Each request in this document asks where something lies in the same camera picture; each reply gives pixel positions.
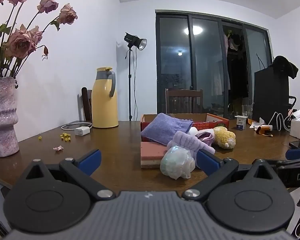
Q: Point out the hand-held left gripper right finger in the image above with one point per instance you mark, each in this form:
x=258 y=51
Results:
x=207 y=162

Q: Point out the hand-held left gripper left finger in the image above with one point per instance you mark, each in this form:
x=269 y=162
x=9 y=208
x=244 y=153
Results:
x=90 y=161

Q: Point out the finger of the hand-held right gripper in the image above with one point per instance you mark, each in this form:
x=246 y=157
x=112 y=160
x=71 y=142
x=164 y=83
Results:
x=298 y=153

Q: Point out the yellow plush toy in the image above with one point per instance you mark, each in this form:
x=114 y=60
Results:
x=225 y=137

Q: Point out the plastic bag bundle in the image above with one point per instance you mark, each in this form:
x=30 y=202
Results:
x=176 y=162

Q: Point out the lavender fluffy headband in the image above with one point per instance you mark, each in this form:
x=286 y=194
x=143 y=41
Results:
x=183 y=138

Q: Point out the white foam block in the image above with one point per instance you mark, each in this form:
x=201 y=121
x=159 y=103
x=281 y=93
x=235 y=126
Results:
x=193 y=130

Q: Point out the red cardboard box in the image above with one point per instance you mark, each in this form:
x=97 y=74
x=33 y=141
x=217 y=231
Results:
x=215 y=123

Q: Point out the purple towel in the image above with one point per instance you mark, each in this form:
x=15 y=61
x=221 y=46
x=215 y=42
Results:
x=162 y=127

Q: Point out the pink sponge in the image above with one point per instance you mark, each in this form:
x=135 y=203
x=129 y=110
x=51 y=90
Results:
x=151 y=152

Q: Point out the black phone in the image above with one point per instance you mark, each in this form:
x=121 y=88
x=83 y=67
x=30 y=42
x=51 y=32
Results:
x=298 y=144

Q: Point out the white tissue box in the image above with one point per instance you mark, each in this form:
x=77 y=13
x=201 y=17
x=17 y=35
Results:
x=296 y=126

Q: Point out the white power adapter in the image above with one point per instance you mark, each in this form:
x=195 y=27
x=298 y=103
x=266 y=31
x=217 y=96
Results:
x=82 y=131

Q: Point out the yellow crumbs on table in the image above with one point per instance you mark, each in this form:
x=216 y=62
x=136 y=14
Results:
x=65 y=137

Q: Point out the fallen pink petal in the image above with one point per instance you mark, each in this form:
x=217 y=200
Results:
x=58 y=148

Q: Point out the orange snack wrapper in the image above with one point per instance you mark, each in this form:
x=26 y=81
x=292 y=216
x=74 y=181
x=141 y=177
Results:
x=265 y=128

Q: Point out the small white yogurt cup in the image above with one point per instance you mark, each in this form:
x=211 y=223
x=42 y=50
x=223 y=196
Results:
x=240 y=123

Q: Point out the white crumpled paper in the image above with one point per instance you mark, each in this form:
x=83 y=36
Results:
x=253 y=123

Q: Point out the dark wooden chair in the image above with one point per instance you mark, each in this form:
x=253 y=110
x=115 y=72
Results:
x=183 y=102
x=86 y=105

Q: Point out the yellow thermos jug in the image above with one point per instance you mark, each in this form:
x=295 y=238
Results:
x=103 y=105

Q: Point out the black shopping bag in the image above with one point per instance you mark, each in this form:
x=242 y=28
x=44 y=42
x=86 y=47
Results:
x=270 y=97

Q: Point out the clear glass cup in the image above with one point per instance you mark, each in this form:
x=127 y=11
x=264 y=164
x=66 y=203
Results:
x=247 y=110

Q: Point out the black garment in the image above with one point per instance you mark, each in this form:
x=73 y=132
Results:
x=285 y=66

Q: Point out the purple speckled ceramic vase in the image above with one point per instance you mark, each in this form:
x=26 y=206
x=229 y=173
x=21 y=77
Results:
x=2 y=120

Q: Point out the black framed glass sliding door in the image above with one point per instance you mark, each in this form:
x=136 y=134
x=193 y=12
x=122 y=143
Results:
x=175 y=55

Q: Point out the studio light on stand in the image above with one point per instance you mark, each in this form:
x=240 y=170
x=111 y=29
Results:
x=133 y=41

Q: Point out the dried pink rose bouquet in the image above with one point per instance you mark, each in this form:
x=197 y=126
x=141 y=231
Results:
x=21 y=42

